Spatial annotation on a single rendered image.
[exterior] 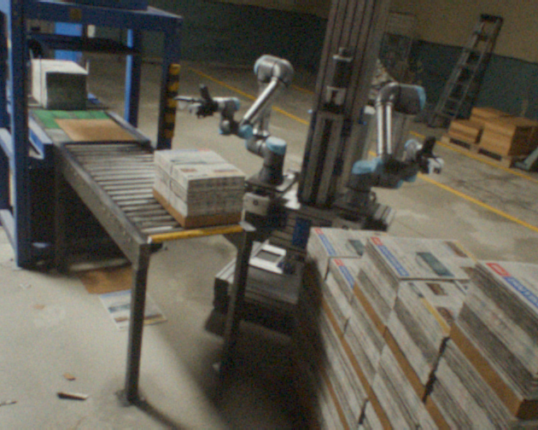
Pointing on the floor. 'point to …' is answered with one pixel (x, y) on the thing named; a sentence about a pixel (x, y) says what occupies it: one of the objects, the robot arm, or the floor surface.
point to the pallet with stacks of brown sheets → (497, 135)
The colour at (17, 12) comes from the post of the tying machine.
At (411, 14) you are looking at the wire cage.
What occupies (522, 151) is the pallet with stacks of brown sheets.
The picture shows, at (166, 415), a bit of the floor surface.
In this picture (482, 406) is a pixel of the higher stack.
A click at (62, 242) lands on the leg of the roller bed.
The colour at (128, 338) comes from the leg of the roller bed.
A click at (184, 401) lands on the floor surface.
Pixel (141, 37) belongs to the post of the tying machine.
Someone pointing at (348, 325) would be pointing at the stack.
